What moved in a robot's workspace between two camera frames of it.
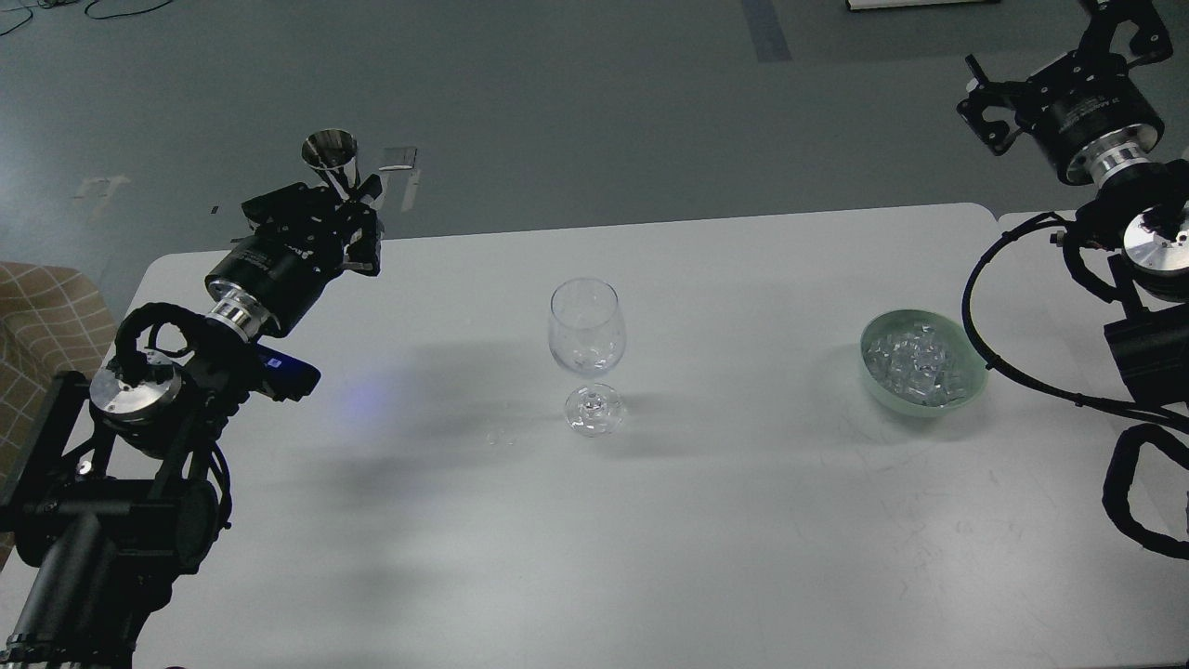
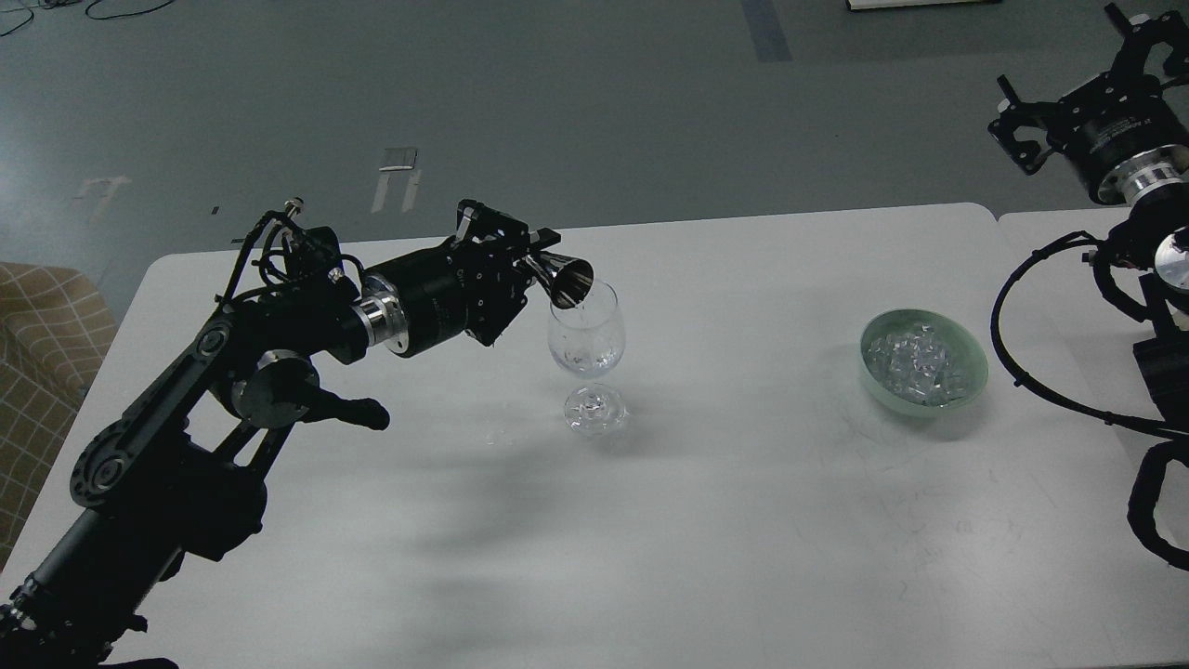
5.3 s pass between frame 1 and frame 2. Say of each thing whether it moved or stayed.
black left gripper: moved
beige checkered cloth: stayed
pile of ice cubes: stayed
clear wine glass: stayed
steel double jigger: moved
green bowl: stayed
